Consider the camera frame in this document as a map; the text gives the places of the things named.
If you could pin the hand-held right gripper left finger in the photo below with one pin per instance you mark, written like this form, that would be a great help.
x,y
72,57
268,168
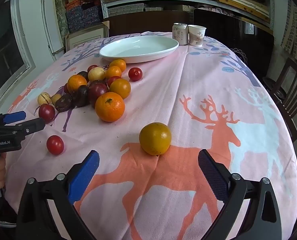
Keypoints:
x,y
86,175

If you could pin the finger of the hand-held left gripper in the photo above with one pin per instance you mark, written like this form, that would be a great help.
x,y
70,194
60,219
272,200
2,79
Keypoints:
x,y
32,126
14,117

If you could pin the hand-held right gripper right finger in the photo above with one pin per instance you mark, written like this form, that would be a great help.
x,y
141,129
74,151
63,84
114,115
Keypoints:
x,y
212,177

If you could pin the red cherry tomato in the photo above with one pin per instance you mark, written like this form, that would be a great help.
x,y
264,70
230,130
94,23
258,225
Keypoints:
x,y
46,113
112,80
55,145
135,74

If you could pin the striped yellow pepino melon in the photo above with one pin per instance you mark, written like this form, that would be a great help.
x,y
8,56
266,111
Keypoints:
x,y
96,73
44,98

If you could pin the small tan longan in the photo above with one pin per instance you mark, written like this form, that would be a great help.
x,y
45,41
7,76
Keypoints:
x,y
55,99

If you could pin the dark brown water chestnut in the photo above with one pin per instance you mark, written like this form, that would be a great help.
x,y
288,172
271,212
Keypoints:
x,y
63,103

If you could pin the dark red plum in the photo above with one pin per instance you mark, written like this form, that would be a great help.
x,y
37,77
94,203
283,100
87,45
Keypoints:
x,y
97,91
66,88
92,68

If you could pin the yellowish orange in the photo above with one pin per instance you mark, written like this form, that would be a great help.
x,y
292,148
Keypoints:
x,y
155,138

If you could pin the large orange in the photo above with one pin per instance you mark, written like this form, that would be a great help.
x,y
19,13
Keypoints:
x,y
110,107

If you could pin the white oval plate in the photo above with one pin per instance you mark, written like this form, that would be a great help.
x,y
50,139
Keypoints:
x,y
138,47

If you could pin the white framed window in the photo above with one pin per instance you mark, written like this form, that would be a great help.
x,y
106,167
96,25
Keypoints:
x,y
3,47

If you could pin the person's dark jacket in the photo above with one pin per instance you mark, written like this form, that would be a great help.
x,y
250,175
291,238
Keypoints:
x,y
3,227

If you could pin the white leaning board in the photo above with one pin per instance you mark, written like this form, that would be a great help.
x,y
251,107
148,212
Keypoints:
x,y
51,27

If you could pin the pink deer printed tablecloth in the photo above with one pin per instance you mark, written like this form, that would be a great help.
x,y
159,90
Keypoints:
x,y
163,92

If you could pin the speckled grey leaning board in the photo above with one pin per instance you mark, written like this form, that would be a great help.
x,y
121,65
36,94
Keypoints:
x,y
61,15

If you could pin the dark wooden chair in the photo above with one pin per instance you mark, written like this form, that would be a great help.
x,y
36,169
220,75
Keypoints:
x,y
291,90

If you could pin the stack of blue patterned boxes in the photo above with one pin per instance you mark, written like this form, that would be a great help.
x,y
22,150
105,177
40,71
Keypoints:
x,y
83,15

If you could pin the printed paper cup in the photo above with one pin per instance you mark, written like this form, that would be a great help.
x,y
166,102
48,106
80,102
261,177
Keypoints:
x,y
197,36

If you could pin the black glossy panel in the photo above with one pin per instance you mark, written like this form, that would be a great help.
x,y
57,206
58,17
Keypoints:
x,y
228,35

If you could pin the silver drink can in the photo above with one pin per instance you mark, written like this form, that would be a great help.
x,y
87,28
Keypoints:
x,y
179,33

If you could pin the brown wooden board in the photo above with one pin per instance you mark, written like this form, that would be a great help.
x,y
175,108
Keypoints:
x,y
143,22

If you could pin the pink cloth bundle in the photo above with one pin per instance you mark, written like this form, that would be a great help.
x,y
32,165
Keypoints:
x,y
216,8

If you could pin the stack of pale woven boxes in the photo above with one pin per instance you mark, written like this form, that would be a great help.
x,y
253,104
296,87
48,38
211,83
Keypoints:
x,y
294,30

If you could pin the grey metal shelf rack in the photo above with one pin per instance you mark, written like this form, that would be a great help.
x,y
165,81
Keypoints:
x,y
271,5

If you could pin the beige picture frame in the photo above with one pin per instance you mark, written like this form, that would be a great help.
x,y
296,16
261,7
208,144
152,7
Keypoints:
x,y
86,37

